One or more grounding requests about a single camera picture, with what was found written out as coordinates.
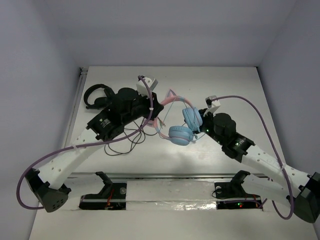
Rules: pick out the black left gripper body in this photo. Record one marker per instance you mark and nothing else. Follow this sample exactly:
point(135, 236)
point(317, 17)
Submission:
point(155, 109)

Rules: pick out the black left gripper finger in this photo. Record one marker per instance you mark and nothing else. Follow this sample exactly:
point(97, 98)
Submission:
point(154, 112)
point(156, 104)

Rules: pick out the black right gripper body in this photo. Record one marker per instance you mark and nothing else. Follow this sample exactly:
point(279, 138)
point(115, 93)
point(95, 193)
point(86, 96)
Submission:
point(207, 124)

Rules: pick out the pink blue cat-ear headphones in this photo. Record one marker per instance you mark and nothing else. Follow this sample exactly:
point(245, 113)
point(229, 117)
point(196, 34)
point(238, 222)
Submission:
point(181, 123)

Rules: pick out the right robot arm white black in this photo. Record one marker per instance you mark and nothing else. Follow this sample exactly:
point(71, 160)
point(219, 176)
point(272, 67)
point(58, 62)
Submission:
point(295, 189)

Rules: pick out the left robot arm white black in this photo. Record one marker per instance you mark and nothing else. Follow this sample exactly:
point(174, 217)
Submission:
point(47, 176)

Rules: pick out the black headphones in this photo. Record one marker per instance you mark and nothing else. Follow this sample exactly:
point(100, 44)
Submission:
point(96, 98)

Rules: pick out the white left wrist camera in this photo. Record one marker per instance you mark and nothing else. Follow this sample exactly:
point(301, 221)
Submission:
point(146, 84)

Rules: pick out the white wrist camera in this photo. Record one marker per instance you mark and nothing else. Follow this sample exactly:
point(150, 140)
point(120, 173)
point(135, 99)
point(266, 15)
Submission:
point(212, 105)
point(146, 84)

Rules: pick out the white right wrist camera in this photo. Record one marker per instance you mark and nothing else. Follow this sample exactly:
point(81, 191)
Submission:
point(212, 105)

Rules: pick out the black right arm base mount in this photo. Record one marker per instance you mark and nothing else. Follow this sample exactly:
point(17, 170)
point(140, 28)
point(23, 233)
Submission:
point(231, 195)

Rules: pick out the aluminium rail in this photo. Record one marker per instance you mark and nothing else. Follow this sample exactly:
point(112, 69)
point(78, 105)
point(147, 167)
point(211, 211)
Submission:
point(153, 176)

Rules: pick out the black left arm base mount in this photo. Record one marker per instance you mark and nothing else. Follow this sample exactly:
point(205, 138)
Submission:
point(112, 196)

